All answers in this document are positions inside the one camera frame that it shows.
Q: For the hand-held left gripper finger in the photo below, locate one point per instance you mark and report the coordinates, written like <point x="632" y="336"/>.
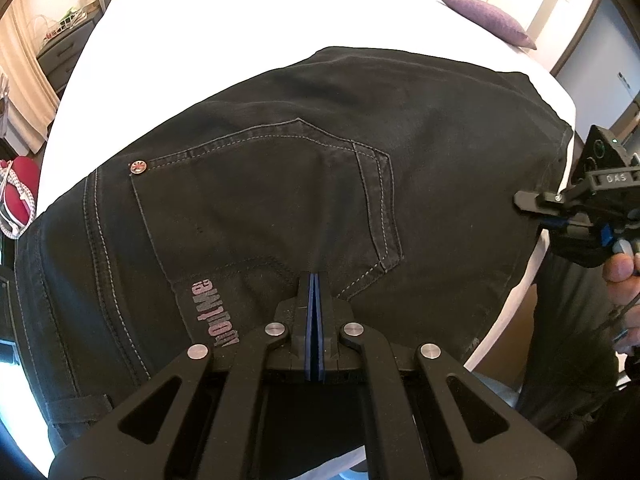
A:
<point x="306" y="310"/>
<point x="318" y="310"/>

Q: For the white wardrobe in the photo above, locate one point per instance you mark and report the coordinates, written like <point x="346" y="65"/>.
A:
<point x="545" y="5"/>

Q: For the bed with white sheet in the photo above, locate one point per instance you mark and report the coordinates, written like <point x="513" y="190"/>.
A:
<point x="200" y="60"/>

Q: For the black denim pants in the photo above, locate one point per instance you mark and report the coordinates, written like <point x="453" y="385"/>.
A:
<point x="280" y="175"/>

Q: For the red sneaker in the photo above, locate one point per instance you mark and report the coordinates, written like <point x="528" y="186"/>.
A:
<point x="17" y="195"/>

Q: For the grey dresser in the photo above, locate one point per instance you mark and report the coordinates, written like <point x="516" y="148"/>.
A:
<point x="62" y="62"/>

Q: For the beige curtain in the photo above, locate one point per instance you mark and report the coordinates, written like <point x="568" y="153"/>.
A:
<point x="22" y="80"/>

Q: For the person's dark trouser leg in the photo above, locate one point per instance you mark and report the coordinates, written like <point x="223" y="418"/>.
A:
<point x="565" y="350"/>

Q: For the person's right hand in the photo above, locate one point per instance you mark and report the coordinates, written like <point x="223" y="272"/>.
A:
<point x="620" y="275"/>

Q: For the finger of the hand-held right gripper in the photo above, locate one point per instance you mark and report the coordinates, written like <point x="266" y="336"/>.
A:
<point x="575" y="245"/>
<point x="537" y="200"/>

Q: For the purple pillow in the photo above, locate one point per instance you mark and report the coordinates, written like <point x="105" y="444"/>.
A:
<point x="487" y="17"/>

